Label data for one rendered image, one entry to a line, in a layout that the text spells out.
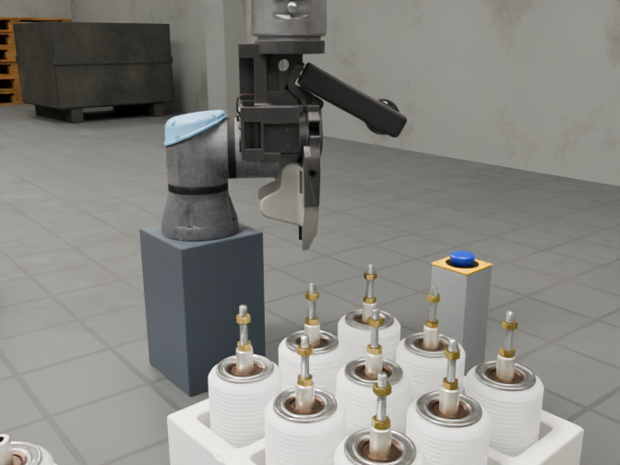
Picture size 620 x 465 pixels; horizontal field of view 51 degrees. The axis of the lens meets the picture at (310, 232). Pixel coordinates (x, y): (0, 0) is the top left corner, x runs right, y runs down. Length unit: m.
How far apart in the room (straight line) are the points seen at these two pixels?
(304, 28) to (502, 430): 0.53
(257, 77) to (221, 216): 0.63
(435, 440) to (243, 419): 0.24
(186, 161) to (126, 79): 4.80
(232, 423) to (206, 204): 0.51
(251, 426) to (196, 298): 0.44
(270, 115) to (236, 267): 0.67
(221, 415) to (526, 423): 0.38
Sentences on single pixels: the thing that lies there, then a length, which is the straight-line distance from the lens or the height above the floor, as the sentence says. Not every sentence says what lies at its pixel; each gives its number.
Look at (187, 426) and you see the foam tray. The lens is 0.90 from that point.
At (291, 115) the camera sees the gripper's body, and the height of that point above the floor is 0.59.
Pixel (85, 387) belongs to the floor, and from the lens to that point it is 1.41.
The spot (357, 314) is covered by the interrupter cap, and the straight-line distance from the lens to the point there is 1.03.
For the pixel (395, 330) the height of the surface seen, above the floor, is 0.25.
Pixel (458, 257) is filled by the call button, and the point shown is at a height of 0.33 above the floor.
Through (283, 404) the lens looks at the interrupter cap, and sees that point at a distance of 0.79.
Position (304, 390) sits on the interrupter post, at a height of 0.28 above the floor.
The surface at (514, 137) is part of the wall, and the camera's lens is 3.71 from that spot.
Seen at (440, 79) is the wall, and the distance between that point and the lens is 4.00.
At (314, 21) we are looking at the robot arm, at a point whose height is 0.68.
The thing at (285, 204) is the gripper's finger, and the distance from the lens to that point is 0.67.
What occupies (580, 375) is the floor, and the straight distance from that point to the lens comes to 1.49.
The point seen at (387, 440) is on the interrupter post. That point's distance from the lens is 0.71.
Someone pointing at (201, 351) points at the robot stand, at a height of 0.09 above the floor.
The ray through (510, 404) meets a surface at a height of 0.24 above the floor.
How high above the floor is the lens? 0.66
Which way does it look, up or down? 16 degrees down
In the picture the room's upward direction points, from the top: straight up
